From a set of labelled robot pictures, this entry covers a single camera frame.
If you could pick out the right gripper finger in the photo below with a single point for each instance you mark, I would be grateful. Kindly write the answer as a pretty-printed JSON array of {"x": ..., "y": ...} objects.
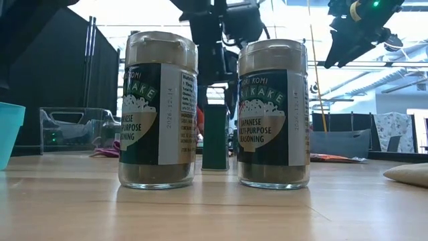
[
  {"x": 341, "y": 48},
  {"x": 362, "y": 52}
]

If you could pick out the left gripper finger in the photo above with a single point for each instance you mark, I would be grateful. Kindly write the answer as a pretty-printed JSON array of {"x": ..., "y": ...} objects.
[
  {"x": 202, "y": 97},
  {"x": 232, "y": 97}
]

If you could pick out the green spice tin black lid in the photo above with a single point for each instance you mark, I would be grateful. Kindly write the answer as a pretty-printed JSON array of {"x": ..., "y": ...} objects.
[{"x": 215, "y": 140}]

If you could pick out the furikake seasoning jar tan lid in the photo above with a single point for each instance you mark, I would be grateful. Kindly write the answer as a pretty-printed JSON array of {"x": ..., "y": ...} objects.
[
  {"x": 147, "y": 110},
  {"x": 264, "y": 117}
]

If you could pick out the green lid spice jar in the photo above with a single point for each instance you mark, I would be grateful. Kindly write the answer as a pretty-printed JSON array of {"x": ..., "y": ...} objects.
[{"x": 110, "y": 132}]

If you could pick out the orange taco mix packet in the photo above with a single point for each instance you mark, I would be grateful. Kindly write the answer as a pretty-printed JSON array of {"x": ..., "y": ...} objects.
[{"x": 334, "y": 158}]

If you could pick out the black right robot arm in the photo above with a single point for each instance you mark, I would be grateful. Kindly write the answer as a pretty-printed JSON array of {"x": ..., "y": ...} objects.
[{"x": 364, "y": 8}]

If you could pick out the black round ceiling lamp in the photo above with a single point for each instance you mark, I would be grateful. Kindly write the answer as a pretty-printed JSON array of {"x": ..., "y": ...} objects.
[
  {"x": 134, "y": 32},
  {"x": 396, "y": 43}
]

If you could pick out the black partition panel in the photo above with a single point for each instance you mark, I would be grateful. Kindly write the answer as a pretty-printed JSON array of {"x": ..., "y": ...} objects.
[{"x": 341, "y": 121}]

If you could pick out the white patterned board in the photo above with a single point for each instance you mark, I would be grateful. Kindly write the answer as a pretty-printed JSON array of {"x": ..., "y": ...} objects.
[{"x": 384, "y": 127}]

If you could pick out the gray translucent plastic bin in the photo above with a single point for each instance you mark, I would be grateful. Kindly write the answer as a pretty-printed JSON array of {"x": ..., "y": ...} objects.
[{"x": 337, "y": 142}]

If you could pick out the black chair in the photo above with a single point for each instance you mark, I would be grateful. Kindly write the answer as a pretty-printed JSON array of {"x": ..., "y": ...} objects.
[{"x": 394, "y": 144}]

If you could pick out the purple folded cloth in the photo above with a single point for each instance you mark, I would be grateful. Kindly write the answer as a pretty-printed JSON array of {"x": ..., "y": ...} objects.
[{"x": 107, "y": 152}]

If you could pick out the tan folded cloth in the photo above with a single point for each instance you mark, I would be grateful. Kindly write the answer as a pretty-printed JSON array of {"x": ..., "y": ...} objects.
[{"x": 408, "y": 174}]

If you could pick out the clear plastic bin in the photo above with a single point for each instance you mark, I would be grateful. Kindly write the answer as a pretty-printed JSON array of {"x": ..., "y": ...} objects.
[{"x": 67, "y": 140}]

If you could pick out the black curtain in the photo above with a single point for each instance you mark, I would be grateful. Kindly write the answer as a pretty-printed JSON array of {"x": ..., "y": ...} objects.
[{"x": 40, "y": 100}]

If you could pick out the teal plastic bin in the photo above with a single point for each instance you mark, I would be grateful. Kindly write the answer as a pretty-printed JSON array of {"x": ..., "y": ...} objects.
[{"x": 10, "y": 134}]

